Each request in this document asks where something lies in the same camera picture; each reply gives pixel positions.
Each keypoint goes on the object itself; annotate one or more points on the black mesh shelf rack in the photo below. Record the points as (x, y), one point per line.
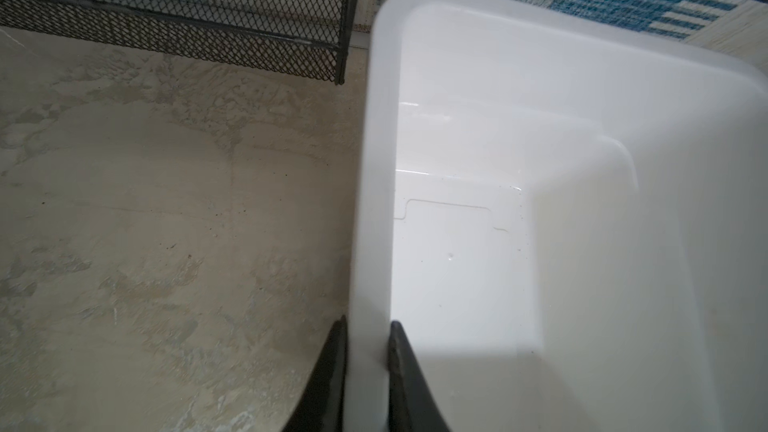
(306, 38)

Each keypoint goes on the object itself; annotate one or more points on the white plastic bin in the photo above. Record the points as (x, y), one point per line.
(569, 220)

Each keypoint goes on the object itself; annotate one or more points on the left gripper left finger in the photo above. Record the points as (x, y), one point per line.
(320, 407)

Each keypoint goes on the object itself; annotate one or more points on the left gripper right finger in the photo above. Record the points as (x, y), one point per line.
(412, 407)

